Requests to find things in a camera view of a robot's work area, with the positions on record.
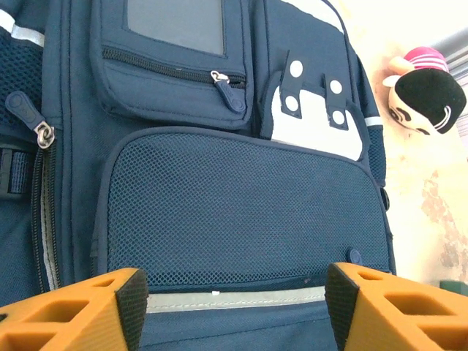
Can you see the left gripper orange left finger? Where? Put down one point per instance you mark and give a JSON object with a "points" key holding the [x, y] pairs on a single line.
{"points": [[73, 318]]}

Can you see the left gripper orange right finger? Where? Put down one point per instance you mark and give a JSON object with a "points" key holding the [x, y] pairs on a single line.
{"points": [[402, 318]]}

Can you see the dark green booklet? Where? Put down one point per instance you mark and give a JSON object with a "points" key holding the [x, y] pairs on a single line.
{"points": [[455, 286]]}

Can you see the navy blue backpack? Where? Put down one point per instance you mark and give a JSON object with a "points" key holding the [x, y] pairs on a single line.
{"points": [[219, 201]]}

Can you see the plush doll pink striped shirt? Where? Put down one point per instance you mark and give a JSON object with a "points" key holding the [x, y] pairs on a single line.
{"points": [[428, 91]]}

